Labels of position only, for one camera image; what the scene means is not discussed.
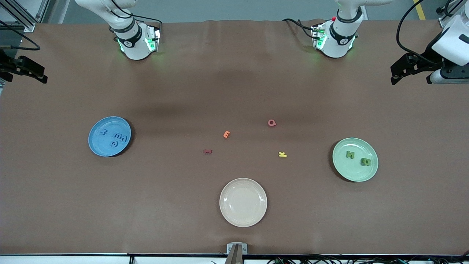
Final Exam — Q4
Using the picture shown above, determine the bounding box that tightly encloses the aluminium frame profile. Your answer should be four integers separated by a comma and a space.
436, 0, 469, 29
0, 0, 50, 33

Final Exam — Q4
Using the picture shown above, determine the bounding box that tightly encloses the beige plate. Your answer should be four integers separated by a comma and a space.
219, 178, 268, 228

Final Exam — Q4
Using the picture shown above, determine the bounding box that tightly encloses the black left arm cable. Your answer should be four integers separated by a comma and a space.
397, 0, 446, 66

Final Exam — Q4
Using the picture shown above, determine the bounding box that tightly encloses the white table frame rail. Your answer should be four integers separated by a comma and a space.
0, 254, 469, 264

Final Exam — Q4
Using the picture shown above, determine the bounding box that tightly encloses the grey metal camera bracket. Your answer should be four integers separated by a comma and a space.
226, 243, 248, 264

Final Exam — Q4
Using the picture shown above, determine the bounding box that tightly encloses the blue plate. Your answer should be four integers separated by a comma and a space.
88, 116, 132, 157

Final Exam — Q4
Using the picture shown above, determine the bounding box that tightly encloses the brown table cover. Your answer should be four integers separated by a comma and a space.
0, 18, 469, 255

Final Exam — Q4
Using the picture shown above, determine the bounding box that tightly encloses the black base power cable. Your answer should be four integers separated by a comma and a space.
110, 0, 162, 30
282, 18, 316, 39

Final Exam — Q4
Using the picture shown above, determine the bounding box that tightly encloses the green plate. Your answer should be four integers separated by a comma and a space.
332, 137, 379, 183

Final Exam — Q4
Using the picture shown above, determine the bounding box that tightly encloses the yellow floor tape strip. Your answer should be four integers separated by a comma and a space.
413, 0, 428, 21

